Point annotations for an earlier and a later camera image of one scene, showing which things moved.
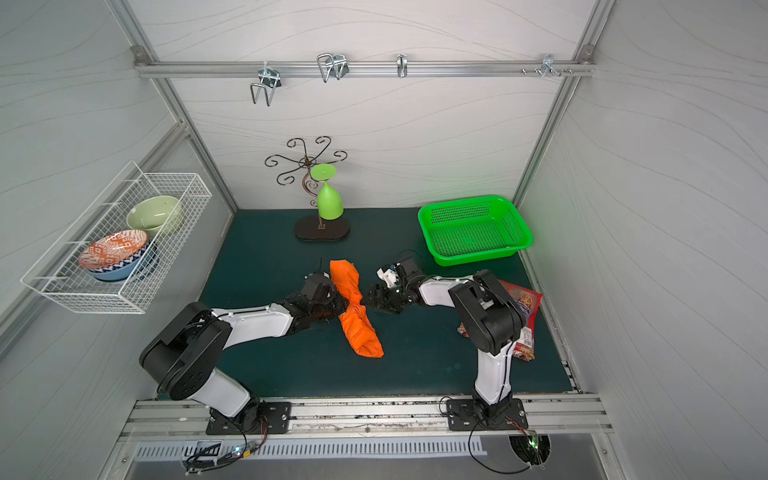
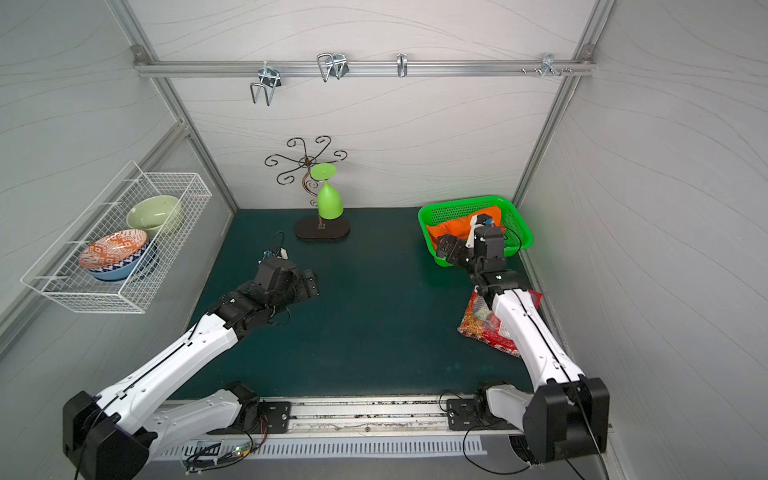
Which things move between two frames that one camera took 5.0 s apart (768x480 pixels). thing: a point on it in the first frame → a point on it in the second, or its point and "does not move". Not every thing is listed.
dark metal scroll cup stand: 313,228 does not move
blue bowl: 120,271 does not move
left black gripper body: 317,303 → 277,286
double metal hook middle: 332,66 does not move
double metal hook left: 270,80 does not move
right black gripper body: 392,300 → 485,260
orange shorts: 355,319 → 460,229
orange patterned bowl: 111,247 does not move
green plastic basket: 473,230 does not move
